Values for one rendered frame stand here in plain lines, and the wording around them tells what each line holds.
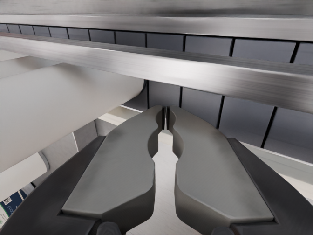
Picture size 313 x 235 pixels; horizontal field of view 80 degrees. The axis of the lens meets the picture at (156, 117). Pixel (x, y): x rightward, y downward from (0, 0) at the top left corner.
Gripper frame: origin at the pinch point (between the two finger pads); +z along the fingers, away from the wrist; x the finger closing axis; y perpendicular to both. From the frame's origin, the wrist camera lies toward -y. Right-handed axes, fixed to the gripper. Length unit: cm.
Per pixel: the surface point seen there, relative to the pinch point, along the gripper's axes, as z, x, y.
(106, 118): 6.0, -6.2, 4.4
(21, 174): 18.6, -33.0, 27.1
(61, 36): 13.9, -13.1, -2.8
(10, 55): 14.3, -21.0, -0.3
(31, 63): 5.2, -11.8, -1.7
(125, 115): 5.4, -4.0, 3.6
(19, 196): 32, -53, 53
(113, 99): 3.3, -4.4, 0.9
